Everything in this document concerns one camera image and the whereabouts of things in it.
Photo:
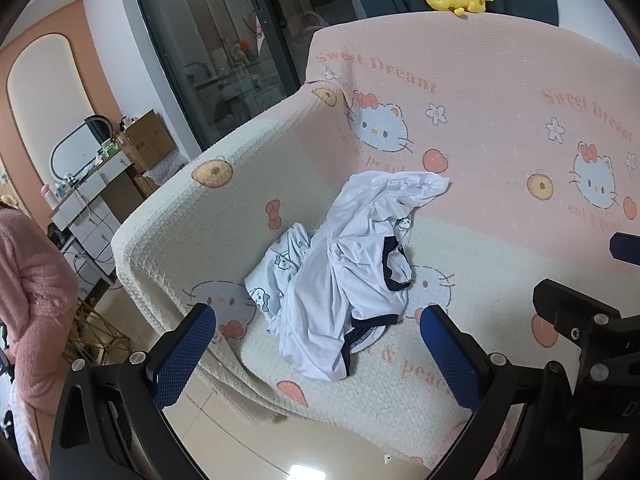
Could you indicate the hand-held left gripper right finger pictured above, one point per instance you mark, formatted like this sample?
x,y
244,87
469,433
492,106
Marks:
x,y
450,360

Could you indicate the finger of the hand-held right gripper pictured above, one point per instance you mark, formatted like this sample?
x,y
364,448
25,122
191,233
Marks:
x,y
565,305
625,247

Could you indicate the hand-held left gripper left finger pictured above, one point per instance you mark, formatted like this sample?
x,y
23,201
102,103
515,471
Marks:
x,y
182,355

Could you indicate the white t-shirt with navy trim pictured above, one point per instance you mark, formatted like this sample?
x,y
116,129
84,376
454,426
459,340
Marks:
x,y
325,285

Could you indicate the light blue printed pajama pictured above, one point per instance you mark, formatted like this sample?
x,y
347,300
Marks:
x,y
272,280

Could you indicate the white dresser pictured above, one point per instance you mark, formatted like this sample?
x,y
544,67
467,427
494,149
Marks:
x,y
85,210

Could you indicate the white lace cloth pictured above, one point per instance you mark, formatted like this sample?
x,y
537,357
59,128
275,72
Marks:
x,y
165,172

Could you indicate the pink cat printed blanket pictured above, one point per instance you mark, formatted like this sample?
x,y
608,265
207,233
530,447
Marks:
x,y
500,110

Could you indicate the cardboard box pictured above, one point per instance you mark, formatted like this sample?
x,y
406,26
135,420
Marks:
x,y
150,142

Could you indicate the oval vanity mirror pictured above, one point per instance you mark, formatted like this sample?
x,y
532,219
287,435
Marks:
x,y
75,155

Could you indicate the glass sliding door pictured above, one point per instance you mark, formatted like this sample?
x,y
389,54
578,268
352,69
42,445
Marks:
x,y
210,35

